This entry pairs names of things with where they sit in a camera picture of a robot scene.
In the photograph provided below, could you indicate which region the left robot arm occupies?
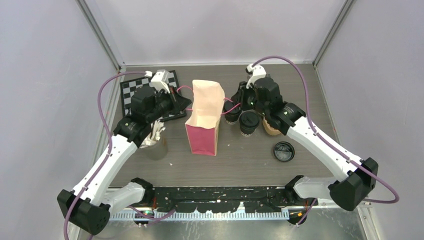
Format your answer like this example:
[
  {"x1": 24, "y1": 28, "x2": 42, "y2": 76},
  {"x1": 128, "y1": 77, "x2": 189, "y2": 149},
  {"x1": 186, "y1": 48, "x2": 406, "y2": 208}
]
[{"x1": 57, "y1": 86, "x2": 192, "y2": 236}]

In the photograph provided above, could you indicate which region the brown cardboard cup carrier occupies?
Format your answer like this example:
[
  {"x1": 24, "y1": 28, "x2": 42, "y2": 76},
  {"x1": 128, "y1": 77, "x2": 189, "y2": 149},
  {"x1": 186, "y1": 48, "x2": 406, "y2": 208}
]
[{"x1": 262, "y1": 118, "x2": 282, "y2": 136}]

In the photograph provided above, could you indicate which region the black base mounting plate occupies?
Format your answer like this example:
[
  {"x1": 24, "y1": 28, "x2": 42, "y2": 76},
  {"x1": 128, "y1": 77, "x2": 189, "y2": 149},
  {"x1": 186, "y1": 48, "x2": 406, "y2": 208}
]
[{"x1": 141, "y1": 186, "x2": 313, "y2": 214}]

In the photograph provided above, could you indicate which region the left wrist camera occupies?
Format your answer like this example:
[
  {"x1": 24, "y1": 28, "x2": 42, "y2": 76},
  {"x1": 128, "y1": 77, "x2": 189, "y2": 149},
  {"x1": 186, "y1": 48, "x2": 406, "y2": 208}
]
[{"x1": 150, "y1": 69, "x2": 170, "y2": 94}]

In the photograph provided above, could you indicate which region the silver tin can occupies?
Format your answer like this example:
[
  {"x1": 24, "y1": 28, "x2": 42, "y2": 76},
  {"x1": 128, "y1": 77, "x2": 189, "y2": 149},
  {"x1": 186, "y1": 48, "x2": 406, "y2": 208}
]
[{"x1": 142, "y1": 137, "x2": 168, "y2": 161}]

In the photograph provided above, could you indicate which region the paper cakes gift bag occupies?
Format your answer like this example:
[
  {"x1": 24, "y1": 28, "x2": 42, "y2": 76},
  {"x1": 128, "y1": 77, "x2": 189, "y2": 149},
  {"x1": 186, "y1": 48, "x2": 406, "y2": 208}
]
[{"x1": 185, "y1": 79, "x2": 233, "y2": 156}]

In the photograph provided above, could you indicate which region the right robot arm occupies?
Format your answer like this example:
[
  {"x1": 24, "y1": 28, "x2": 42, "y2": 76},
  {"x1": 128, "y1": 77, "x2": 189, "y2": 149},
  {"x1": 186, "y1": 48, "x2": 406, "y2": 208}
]
[{"x1": 231, "y1": 77, "x2": 379, "y2": 211}]

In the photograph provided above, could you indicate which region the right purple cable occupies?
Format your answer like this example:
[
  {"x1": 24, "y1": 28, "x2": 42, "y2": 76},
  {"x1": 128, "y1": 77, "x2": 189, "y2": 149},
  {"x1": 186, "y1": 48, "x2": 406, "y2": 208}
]
[{"x1": 246, "y1": 55, "x2": 400, "y2": 228}]

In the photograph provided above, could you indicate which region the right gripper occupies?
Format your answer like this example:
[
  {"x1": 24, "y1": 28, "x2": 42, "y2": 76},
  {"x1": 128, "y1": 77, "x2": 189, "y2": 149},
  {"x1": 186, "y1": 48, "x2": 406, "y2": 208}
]
[{"x1": 231, "y1": 80, "x2": 269, "y2": 117}]

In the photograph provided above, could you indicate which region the purple cable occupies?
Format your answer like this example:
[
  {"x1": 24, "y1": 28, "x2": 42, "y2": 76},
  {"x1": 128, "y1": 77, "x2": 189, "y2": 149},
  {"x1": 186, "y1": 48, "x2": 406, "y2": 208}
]
[
  {"x1": 63, "y1": 71, "x2": 176, "y2": 240},
  {"x1": 246, "y1": 55, "x2": 400, "y2": 228}
]

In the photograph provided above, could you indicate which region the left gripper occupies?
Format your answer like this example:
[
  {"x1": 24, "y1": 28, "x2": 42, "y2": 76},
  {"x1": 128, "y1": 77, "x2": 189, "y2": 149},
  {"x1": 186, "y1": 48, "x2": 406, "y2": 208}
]
[{"x1": 146, "y1": 85, "x2": 192, "y2": 123}]

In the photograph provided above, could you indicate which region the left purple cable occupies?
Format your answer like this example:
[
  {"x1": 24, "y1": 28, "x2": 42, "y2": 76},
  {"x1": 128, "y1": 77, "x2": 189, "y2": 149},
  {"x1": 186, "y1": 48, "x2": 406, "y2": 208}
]
[{"x1": 63, "y1": 71, "x2": 176, "y2": 240}]

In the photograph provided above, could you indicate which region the black plastic cup lid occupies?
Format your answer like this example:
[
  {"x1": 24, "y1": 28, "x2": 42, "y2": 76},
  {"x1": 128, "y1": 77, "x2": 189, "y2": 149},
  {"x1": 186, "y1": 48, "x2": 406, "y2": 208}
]
[{"x1": 222, "y1": 100, "x2": 242, "y2": 116}]

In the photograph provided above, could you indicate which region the black paper coffee cup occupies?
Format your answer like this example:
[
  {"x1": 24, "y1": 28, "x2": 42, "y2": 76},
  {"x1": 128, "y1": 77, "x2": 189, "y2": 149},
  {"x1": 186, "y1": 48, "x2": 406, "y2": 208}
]
[{"x1": 223, "y1": 100, "x2": 242, "y2": 125}]

